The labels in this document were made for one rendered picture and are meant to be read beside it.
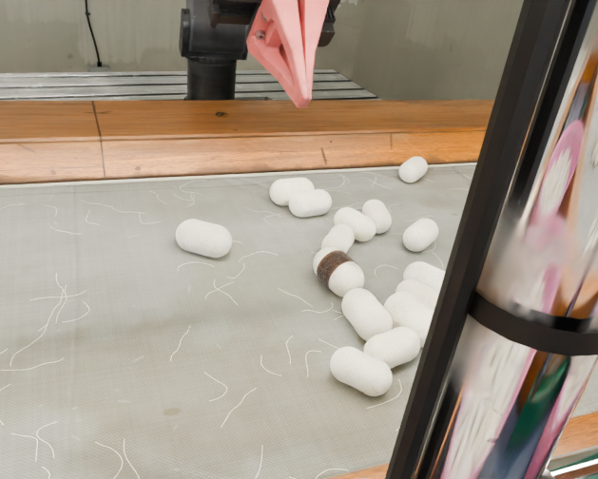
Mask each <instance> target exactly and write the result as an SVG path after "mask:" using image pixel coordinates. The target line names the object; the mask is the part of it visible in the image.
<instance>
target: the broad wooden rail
mask: <svg viewBox="0 0 598 479"><path fill-rule="evenodd" d="M494 101H495V100H310V102H309V104H308V105H307V107H306V108H297V107H296V105H295V104H294V103H293V101H292V100H227V101H0V185H13V184H33V183H53V182H91V181H111V180H131V179H151V178H171V177H191V176H211V175H231V174H251V173H271V172H291V171H311V170H331V169H351V168H371V167H391V166H401V165H403V164H404V163H405V162H407V161H408V160H410V159H411V158H412V157H421V158H423V159H424V160H425V161H426V163H427V165H431V164H451V163H477V160H478V157H479V153H480V150H481V146H482V143H483V140H484V137H485V133H486V130H487V127H488V123H489V120H490V117H491V114H492V108H493V104H494Z"/></svg>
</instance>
